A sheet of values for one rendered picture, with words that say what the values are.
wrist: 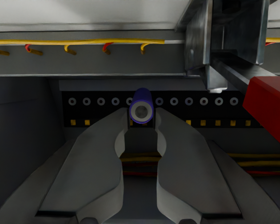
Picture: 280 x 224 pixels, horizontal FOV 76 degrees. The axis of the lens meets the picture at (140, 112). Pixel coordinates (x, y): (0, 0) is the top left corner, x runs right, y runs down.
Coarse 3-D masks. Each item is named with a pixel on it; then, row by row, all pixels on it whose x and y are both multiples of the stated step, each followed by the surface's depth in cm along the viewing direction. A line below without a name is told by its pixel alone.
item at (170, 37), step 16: (0, 32) 10; (16, 32) 10; (32, 32) 10; (48, 32) 10; (64, 32) 10; (80, 32) 10; (96, 32) 10; (112, 32) 10; (128, 32) 10; (144, 32) 10; (160, 32) 10; (176, 32) 10; (272, 32) 10
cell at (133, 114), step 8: (144, 88) 18; (136, 96) 14; (144, 96) 14; (136, 104) 13; (144, 104) 13; (152, 104) 13; (136, 112) 13; (144, 112) 13; (152, 112) 13; (136, 120) 13; (144, 120) 13
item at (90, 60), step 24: (0, 48) 11; (24, 48) 11; (48, 48) 11; (72, 48) 11; (96, 48) 11; (120, 48) 11; (144, 48) 10; (168, 48) 11; (0, 72) 11; (24, 72) 11; (48, 72) 11; (72, 72) 11; (96, 72) 11; (120, 72) 11; (144, 72) 11; (168, 72) 11
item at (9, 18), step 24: (0, 0) 6; (24, 0) 6; (48, 0) 6; (72, 0) 6; (96, 0) 6; (120, 0) 6; (144, 0) 6; (168, 0) 6; (0, 24) 9; (24, 24) 9; (48, 24) 9; (72, 24) 9; (96, 24) 9; (120, 24) 9; (144, 24) 9; (168, 24) 9; (0, 96) 18; (24, 96) 22
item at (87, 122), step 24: (72, 96) 25; (96, 96) 25; (120, 96) 25; (168, 96) 25; (192, 96) 25; (216, 96) 25; (240, 96) 25; (72, 120) 26; (96, 120) 26; (192, 120) 25; (216, 120) 25; (240, 120) 25
